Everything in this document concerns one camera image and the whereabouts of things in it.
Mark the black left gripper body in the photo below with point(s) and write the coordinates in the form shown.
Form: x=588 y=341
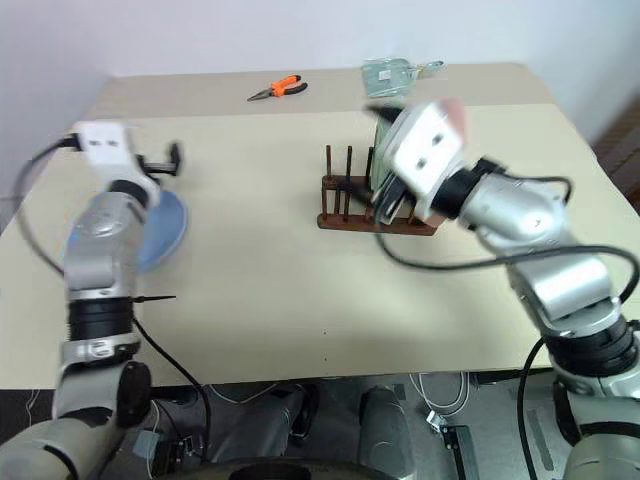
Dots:
x=152 y=164

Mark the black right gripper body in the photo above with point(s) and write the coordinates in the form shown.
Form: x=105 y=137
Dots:
x=396 y=196

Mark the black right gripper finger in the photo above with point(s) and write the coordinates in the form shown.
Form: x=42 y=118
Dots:
x=386 y=113
x=358 y=191

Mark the green plate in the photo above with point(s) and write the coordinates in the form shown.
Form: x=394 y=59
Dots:
x=381 y=155

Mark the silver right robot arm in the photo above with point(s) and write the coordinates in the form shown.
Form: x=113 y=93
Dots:
x=530 y=215

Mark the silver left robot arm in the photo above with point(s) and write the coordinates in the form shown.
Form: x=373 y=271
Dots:
x=90 y=240

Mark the wooden dish rack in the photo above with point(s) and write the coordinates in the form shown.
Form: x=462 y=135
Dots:
x=345 y=220

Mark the clear bag of green parts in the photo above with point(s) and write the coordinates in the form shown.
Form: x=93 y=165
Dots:
x=390 y=77

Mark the blue plate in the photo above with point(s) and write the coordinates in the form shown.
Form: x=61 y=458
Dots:
x=170 y=225

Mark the dark rounded robot leg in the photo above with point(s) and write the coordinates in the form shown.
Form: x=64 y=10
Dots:
x=385 y=435
x=280 y=425

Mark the black floor pedal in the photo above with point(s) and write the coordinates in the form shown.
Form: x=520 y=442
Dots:
x=460 y=450

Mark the small grey box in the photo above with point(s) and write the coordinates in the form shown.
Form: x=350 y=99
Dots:
x=147 y=443

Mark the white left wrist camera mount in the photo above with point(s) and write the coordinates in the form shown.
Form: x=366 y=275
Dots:
x=107 y=145

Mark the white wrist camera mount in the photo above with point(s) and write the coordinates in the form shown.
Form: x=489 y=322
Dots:
x=425 y=145
x=107 y=145

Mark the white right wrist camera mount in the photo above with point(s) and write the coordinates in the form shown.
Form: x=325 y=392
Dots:
x=425 y=145

